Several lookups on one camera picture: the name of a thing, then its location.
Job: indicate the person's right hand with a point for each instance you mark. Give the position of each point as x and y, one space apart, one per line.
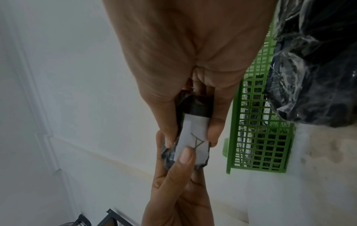
181 44

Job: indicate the person's left hand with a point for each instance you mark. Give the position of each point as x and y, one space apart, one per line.
178 198

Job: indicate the packet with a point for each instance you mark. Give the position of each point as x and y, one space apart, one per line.
195 129

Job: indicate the green plastic basket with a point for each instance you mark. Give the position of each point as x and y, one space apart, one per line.
290 150

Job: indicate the black packets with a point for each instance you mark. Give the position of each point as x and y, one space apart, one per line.
320 77

